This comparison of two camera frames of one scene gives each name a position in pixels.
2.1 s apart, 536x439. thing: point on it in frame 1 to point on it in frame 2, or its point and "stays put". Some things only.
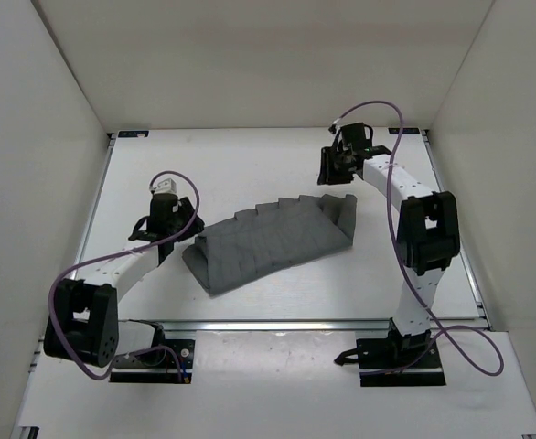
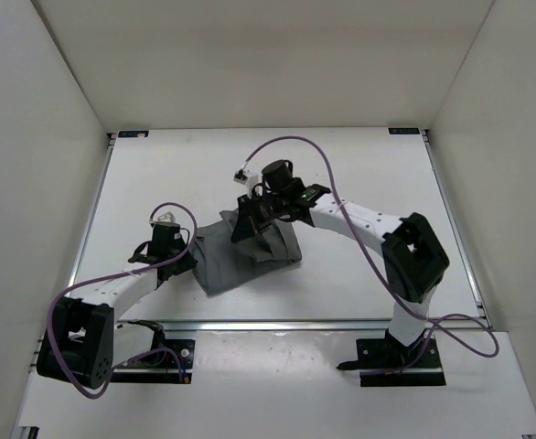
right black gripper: (328, 176) to (248, 223)
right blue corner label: (404, 131) stays put
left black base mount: (165, 361) stays put
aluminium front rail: (280, 326) stays put
